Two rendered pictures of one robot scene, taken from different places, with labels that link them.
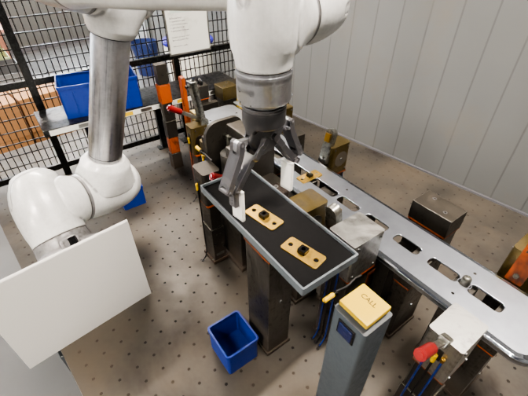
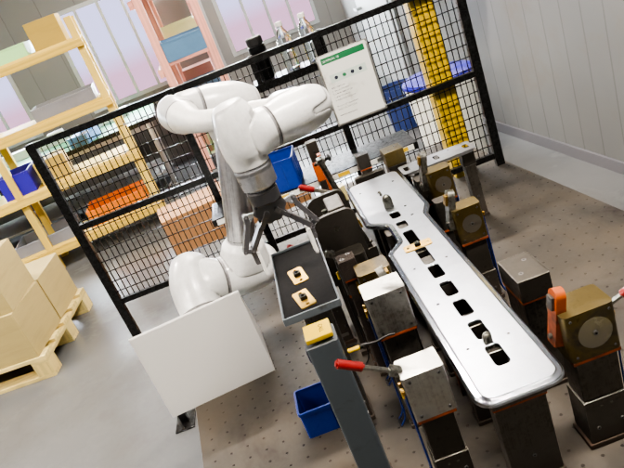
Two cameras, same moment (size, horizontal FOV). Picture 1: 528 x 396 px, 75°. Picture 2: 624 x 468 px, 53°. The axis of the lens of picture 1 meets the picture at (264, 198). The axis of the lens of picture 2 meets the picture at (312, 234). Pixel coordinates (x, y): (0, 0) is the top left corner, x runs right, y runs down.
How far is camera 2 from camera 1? 1.09 m
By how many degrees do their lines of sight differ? 35
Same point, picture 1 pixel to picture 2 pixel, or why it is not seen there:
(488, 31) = not seen: outside the picture
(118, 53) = not seen: hidden behind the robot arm
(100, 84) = (224, 177)
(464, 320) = (427, 358)
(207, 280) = not seen: hidden behind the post
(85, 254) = (205, 318)
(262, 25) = (227, 147)
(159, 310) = (276, 384)
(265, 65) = (239, 167)
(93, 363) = (214, 419)
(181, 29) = (346, 96)
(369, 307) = (317, 331)
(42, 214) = (187, 289)
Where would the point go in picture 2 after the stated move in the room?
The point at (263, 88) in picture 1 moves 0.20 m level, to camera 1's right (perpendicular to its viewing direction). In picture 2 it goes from (244, 180) to (317, 168)
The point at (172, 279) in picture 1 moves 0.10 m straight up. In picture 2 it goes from (297, 359) to (286, 335)
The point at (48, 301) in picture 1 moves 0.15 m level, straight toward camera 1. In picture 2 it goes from (181, 356) to (187, 381)
